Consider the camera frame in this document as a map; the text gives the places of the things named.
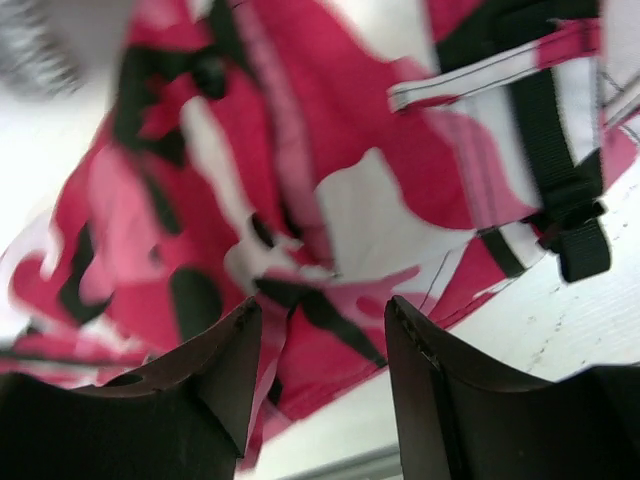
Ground pink camouflage trousers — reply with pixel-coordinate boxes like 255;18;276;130
1;1;639;468

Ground newspaper print white trousers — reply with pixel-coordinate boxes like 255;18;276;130
1;0;82;98

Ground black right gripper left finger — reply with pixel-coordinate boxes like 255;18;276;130
1;299;262;479

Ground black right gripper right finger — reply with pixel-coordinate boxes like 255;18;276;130
385;296;639;480

